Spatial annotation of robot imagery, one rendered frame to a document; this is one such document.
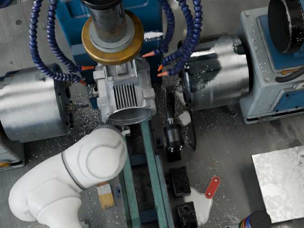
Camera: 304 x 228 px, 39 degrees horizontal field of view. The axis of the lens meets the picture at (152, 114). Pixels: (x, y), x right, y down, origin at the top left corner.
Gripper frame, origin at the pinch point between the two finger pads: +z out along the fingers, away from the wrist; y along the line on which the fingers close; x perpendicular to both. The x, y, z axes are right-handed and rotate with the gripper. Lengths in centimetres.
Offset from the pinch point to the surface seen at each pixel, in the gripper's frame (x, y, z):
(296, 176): 31, -59, 12
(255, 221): 28.9, -34.8, -21.0
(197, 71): -10.8, -30.3, 9.2
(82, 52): -23.1, 5.3, 17.8
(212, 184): 33, -32, 23
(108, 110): -3.0, 0.1, 12.4
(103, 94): -8.0, 1.0, 18.3
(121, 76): -13.1, -6.1, 15.4
